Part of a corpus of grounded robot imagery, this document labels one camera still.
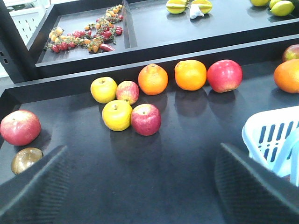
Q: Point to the light blue plastic basket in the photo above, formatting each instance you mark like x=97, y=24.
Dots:
x=272, y=139

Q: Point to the small brown round fruit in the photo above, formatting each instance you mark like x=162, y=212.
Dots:
x=25, y=159

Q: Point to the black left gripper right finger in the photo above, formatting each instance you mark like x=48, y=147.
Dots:
x=250, y=193

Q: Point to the dark red mango apple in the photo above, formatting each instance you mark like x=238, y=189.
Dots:
x=292, y=52

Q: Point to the small pink apple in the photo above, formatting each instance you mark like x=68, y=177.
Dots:
x=128, y=91

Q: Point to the black wooden fruit display stand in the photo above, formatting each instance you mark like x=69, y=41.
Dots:
x=166, y=178

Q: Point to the red apple front left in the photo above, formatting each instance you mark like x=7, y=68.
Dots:
x=146, y=119

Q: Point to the yellow apple front left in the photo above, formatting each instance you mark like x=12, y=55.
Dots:
x=117, y=115

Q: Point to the yellow apple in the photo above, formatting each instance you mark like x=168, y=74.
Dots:
x=103, y=89
x=117, y=115

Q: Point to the orange beside red apple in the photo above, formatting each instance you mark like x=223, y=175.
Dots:
x=190, y=74

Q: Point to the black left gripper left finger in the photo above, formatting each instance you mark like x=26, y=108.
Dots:
x=36, y=195

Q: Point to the red apple far left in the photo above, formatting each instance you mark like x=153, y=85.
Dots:
x=224, y=75

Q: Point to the cherry tomato vine bunch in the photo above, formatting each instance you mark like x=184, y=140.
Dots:
x=96, y=37

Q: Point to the orange far left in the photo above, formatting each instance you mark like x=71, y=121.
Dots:
x=153, y=79

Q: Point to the large orange left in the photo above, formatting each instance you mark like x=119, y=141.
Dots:
x=286, y=76

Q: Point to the bright red apple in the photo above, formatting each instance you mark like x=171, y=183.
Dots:
x=20, y=127

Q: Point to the yellow apple back left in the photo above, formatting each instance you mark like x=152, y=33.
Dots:
x=103, y=89

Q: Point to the upper black fruit tray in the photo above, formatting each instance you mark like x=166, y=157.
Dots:
x=151, y=32

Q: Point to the white garlic bulb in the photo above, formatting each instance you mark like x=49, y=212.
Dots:
x=195, y=12

